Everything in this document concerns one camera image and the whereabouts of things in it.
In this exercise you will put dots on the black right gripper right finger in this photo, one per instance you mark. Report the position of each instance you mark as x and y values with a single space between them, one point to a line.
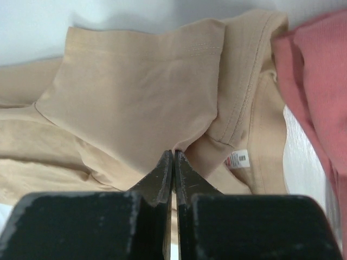
213 225

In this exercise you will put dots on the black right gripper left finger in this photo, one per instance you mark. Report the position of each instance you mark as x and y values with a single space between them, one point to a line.
135 224

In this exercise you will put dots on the beige t shirt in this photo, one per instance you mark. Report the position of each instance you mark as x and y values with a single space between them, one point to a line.
99 118

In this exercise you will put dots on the pink folded t shirt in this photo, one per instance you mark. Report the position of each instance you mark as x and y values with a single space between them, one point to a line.
311 68

